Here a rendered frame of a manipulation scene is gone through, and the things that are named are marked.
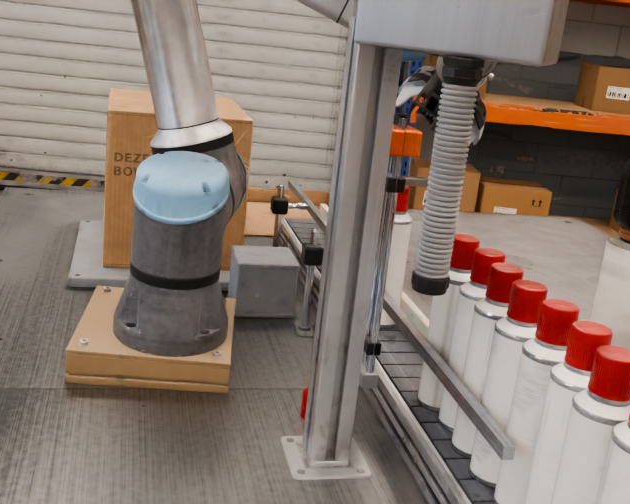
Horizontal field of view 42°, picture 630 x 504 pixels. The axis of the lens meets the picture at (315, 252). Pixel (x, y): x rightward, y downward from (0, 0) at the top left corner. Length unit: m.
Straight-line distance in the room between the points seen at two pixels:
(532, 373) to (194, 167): 0.51
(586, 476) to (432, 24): 0.39
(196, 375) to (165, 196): 0.23
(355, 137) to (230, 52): 4.42
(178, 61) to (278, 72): 4.11
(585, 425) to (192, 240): 0.54
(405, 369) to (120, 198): 0.60
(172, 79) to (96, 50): 4.19
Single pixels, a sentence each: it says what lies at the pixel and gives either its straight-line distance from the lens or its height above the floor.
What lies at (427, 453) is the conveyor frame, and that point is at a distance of 0.90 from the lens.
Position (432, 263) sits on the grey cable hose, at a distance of 0.75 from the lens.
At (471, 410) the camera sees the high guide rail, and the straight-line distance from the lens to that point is 0.82.
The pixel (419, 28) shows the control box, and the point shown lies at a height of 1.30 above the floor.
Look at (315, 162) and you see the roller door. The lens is 5.32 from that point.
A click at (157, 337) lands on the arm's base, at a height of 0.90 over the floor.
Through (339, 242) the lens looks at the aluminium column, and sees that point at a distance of 0.83.
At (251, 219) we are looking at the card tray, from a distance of 1.89.
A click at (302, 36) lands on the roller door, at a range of 5.22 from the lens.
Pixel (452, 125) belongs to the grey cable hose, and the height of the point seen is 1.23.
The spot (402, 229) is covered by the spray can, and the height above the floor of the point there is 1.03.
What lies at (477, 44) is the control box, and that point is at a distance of 0.73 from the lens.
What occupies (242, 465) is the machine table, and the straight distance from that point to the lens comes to 0.93.
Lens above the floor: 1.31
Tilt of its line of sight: 16 degrees down
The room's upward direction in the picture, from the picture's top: 6 degrees clockwise
